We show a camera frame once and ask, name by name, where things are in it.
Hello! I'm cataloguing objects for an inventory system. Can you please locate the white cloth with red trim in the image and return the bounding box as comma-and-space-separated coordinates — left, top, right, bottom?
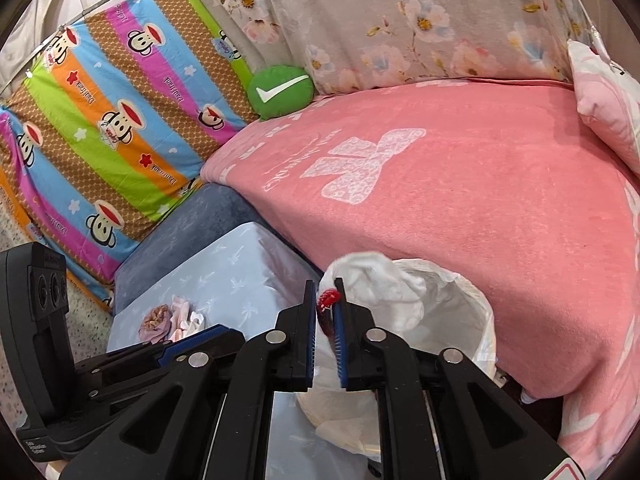
320, 251, 427, 333

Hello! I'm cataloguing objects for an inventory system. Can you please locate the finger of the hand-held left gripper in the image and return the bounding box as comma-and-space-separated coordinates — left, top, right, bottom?
80, 324, 246, 398

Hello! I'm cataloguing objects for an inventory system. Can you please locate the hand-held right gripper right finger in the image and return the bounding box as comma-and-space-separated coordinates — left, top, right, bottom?
332, 277, 586, 480

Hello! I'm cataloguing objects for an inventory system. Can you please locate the grey floral blanket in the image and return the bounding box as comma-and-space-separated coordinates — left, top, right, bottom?
200, 0, 601, 96

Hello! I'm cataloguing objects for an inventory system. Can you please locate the pink blanket with white bow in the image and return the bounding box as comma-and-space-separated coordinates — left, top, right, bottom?
200, 77, 640, 476

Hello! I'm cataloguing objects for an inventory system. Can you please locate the bin with white plastic bag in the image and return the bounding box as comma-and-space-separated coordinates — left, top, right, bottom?
295, 257, 498, 461

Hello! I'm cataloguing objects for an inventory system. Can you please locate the white sock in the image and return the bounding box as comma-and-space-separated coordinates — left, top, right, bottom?
169, 297, 207, 341

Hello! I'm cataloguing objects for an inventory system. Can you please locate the green round cushion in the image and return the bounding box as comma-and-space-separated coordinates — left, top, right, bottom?
246, 65, 315, 121

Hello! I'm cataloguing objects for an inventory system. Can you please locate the pink pillow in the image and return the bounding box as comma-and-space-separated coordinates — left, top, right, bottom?
566, 39, 640, 177

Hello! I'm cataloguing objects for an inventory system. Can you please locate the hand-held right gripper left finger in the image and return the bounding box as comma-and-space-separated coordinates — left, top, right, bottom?
59, 280, 321, 480

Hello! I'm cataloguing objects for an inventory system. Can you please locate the colourful striped cartoon quilt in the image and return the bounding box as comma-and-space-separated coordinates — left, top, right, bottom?
0, 0, 261, 311

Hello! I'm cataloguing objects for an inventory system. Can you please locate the blue-grey cushion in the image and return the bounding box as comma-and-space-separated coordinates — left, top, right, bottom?
114, 182, 281, 313

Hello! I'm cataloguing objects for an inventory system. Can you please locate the lilac cloth scrunchie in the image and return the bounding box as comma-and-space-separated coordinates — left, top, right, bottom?
139, 304, 174, 345

